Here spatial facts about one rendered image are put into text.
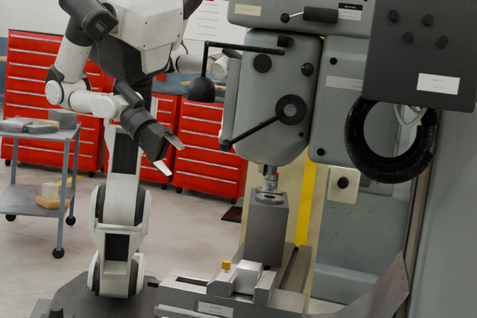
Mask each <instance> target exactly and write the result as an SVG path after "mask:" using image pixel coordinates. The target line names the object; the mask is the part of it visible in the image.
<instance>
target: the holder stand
mask: <svg viewBox="0 0 477 318"><path fill-rule="evenodd" d="M250 195H251V196H250V202H249V208H248V218H247V225H246V235H245V241H244V248H243V260H246V261H253V262H257V263H262V265H266V266H273V267H279V268H281V267H282V261H283V251H284V245H285V236H286V230H287V220H288V214H289V204H288V199H287V192H283V191H282V190H281V189H278V188H277V191H276V192H269V191H265V190H263V186H262V187H257V188H253V187H252V188H251V193H250Z"/></svg>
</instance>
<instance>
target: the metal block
mask: <svg viewBox="0 0 477 318"><path fill-rule="evenodd" d="M261 269H262V263H257V262H253V261H246V260H241V262H240V263H239V264H238V266H237V268H236V278H235V284H234V291H235V292H242V293H246V294H250V295H253V294H254V288H255V286H256V283H257V282H258V279H259V277H260V276H261Z"/></svg>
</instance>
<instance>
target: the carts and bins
mask: <svg viewBox="0 0 477 318"><path fill-rule="evenodd" d="M81 125H82V123H81V121H77V113H76V112H73V111H70V110H67V109H49V114H48V120H45V119H31V118H23V117H20V116H15V117H14V118H13V119H7V120H4V121H0V136H1V137H9V138H13V157H12V169H11V183H10V184H9V185H8V187H7V188H6V189H5V190H4V191H3V192H2V193H1V194H0V214H5V215H6V216H5V217H6V220H7V221H14V220H15V218H16V215H22V216H41V217H52V218H59V221H58V230H57V247H56V248H54V249H53V257H54V258H56V259H60V258H62V257H63V256H64V254H65V250H64V248H62V230H63V222H64V218H65V215H66V212H67V210H68V207H69V206H70V213H69V216H68V217H67V218H66V220H65V222H66V224H67V225H69V226H72V225H74V224H75V222H76V218H75V217H74V216H73V213H74V204H75V190H76V178H77V161H78V153H79V144H80V126H81ZM75 134H76V135H75ZM74 136H75V152H74V161H73V170H72V186H71V187H66V186H67V169H68V159H69V150H70V142H71V140H72V139H73V137H74ZM19 138H24V139H33V140H41V141H57V142H65V148H64V158H63V167H62V184H61V186H59V185H56V184H55V183H53V182H45V183H43V184H42V185H37V184H28V183H18V182H16V165H17V155H18V139H19Z"/></svg>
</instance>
